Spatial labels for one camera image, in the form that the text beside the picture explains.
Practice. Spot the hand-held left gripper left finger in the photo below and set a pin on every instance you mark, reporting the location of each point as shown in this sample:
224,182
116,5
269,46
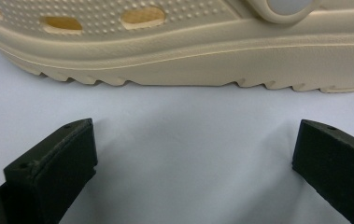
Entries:
56,168

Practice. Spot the cream clog shoe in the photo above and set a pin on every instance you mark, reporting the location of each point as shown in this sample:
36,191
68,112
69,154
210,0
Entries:
196,59

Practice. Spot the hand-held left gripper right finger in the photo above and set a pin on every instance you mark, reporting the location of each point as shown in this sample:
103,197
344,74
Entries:
336,165

